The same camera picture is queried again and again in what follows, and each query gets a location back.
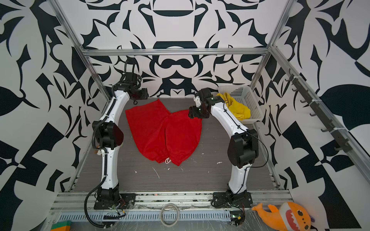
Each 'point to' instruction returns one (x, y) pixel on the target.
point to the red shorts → (163, 135)
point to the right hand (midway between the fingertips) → (194, 113)
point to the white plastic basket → (245, 94)
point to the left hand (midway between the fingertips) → (144, 91)
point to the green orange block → (63, 225)
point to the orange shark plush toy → (290, 216)
